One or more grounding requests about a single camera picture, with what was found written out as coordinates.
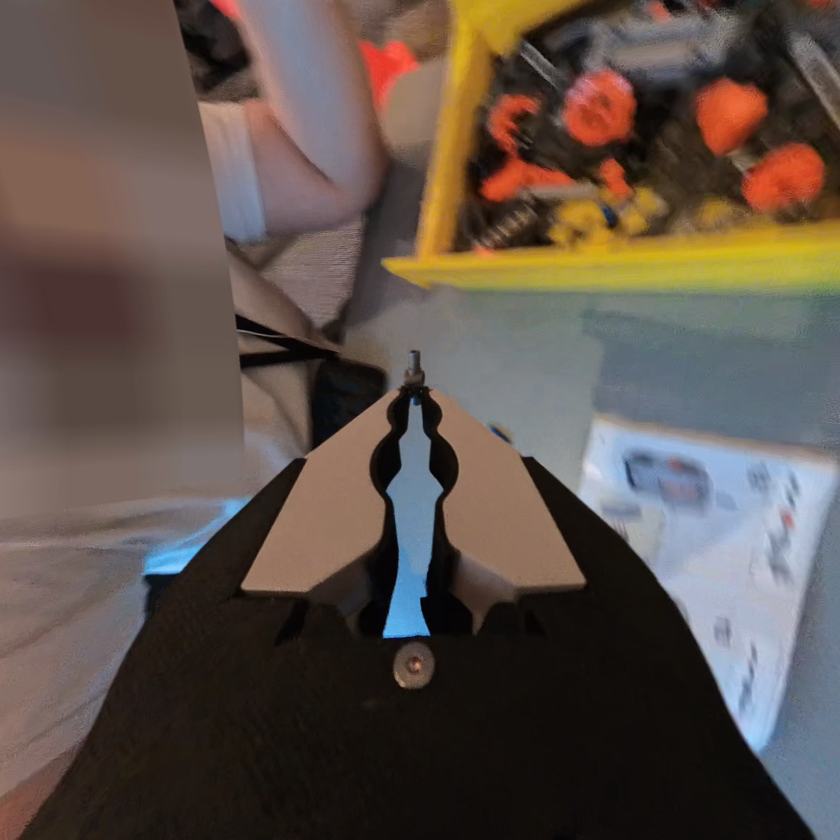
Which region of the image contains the yellow plastic bin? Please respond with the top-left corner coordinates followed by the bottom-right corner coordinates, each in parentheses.
top-left (381, 0), bottom-right (840, 294)

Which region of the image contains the white instruction booklet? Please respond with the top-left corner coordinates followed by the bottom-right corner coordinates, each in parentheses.
top-left (579, 415), bottom-right (840, 754)

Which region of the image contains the black shoulder strap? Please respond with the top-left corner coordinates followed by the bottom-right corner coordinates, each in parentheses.
top-left (235, 314), bottom-right (341, 370)

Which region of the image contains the person's left forearm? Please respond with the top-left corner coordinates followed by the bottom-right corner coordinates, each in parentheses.
top-left (243, 0), bottom-right (389, 238)

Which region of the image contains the grey desk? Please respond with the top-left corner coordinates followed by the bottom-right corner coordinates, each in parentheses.
top-left (341, 282), bottom-right (840, 840)

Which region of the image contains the person's light shirt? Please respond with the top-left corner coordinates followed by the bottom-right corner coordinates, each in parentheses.
top-left (0, 101), bottom-right (370, 828)

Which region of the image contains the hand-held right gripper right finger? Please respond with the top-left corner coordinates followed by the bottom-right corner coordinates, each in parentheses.
top-left (420, 387), bottom-right (588, 637)

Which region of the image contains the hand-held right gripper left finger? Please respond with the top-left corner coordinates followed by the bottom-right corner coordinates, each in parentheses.
top-left (239, 387), bottom-right (417, 637)

